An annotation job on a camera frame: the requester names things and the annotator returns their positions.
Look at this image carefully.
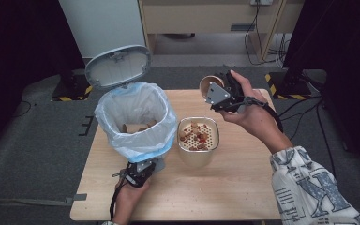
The light wooden cabinet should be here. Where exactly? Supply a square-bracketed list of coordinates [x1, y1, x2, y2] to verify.
[137, 0, 304, 66]

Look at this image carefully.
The pile of food scraps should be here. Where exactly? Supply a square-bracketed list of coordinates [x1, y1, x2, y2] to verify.
[179, 121, 211, 152]

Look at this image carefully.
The brown paper cup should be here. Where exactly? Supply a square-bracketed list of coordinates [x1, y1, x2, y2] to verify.
[199, 74, 225, 98]

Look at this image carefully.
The grey tape strip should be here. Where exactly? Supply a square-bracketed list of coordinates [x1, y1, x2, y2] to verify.
[0, 193, 88, 207]

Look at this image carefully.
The white power socket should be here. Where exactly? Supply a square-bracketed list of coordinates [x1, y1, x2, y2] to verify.
[250, 0, 274, 7]

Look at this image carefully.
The black curtain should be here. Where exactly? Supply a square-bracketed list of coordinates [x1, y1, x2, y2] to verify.
[0, 0, 86, 158]
[281, 0, 360, 173]

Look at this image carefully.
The beige strainer bin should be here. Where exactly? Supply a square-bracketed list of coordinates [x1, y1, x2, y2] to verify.
[176, 116, 220, 169]

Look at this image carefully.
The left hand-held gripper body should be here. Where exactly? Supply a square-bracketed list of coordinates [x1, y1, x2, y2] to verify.
[123, 160, 158, 188]

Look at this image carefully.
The white grey pedal trash can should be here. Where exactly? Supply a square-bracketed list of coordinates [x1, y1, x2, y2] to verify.
[83, 44, 178, 173]

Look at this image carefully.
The black hanging cable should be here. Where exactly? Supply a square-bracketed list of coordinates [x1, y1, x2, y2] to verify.
[244, 3, 283, 67]

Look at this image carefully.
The striped black stand base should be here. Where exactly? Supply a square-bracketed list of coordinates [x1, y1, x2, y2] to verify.
[264, 71, 313, 101]
[51, 69, 95, 102]

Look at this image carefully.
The bundle of black cables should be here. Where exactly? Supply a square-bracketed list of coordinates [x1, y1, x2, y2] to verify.
[267, 33, 291, 64]

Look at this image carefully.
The black wrist strap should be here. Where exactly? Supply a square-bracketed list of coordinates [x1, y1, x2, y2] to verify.
[243, 96, 285, 134]
[109, 171, 127, 221]

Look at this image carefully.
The white panel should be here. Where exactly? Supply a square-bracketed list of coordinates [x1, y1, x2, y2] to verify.
[58, 0, 147, 59]

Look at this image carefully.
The thin black floor cable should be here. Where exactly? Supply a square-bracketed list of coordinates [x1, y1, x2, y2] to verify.
[9, 99, 38, 120]

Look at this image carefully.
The brown paper waste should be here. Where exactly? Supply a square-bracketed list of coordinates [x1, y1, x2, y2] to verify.
[120, 119, 158, 135]

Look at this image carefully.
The person's left hand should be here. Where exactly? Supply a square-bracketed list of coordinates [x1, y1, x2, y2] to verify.
[112, 180, 151, 224]

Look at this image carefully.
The person's right hand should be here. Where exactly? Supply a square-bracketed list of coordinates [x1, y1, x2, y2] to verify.
[218, 70, 287, 145]

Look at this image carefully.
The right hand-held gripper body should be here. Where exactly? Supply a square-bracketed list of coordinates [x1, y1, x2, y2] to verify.
[204, 72, 246, 113]

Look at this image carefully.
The long black floor cable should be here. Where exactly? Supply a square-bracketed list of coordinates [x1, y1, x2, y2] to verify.
[316, 102, 338, 177]

